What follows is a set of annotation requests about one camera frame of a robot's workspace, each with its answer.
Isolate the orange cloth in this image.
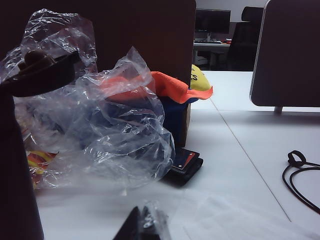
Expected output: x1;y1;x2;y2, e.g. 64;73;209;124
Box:
99;71;214;105

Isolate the black Thermos flask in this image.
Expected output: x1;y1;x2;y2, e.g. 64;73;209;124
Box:
0;49;81;240

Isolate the black office chair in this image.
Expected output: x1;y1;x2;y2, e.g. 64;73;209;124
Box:
227;6;265;72

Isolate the glossy black flat device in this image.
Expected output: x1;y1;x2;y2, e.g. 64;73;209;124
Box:
171;147;201;174

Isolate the brown desk partition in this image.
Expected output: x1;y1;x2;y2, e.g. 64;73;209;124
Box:
82;0;197;90

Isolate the small brown cardboard box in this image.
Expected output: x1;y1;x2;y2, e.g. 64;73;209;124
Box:
181;102;192;148

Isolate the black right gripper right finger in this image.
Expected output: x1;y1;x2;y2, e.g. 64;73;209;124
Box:
141;199;173;240

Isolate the black computer monitor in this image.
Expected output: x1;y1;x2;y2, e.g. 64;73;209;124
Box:
194;8;232;35

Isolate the clear crumpled plastic bag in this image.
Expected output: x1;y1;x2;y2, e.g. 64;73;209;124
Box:
0;8;176;191

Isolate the black pouch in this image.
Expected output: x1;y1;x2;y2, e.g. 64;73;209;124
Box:
162;157;205;189

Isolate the black cable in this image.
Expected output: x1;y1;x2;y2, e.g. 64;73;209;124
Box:
282;149;320;216

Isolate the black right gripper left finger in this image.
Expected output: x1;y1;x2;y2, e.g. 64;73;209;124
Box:
112;206;142;240

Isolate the blue fabric item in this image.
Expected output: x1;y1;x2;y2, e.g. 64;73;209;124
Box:
159;96;194;149

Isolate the white background desk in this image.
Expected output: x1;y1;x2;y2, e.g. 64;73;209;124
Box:
193;39;231;68

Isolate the prawn crackers snack bag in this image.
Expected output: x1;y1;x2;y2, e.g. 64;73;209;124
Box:
26;149;59;186

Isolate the yellow printed bag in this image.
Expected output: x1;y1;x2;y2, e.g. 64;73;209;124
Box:
190;64;213;91

